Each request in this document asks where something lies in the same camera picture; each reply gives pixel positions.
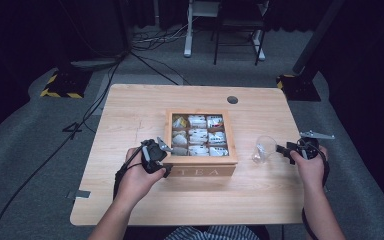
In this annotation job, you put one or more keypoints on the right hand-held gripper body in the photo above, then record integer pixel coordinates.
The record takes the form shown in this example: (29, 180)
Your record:
(308, 148)

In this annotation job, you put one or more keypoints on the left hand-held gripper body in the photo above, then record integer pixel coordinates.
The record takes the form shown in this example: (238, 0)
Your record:
(153, 155)

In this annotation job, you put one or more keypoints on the clear glass cup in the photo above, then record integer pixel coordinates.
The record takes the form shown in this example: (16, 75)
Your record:
(265, 148)

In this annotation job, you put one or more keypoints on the wooden tea box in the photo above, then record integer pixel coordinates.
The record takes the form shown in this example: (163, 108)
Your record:
(200, 170)

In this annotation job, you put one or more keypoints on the person's right hand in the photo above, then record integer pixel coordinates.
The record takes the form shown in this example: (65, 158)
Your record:
(311, 173)

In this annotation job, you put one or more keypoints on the person's left hand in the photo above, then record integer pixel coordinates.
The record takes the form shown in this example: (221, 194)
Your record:
(133, 183)

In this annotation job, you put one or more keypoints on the assorted tea bags in compartments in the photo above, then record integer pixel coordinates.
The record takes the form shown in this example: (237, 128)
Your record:
(198, 135)

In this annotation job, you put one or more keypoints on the yellow-black striped stand base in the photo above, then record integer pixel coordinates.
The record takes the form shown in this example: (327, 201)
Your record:
(298, 88)
(65, 85)

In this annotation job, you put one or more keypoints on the person's striped clothing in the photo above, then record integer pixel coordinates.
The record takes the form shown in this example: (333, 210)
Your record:
(213, 233)

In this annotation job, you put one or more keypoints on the grey tape strip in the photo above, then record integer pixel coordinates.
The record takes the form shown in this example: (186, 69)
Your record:
(80, 194)

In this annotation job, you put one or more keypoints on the black slanted stand pole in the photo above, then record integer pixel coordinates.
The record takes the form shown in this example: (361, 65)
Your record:
(318, 36)

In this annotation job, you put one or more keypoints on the black metal chair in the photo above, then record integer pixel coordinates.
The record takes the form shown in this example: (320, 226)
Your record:
(238, 23)

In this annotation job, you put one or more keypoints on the white desk frame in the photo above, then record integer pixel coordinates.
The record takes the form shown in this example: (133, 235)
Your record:
(188, 36)

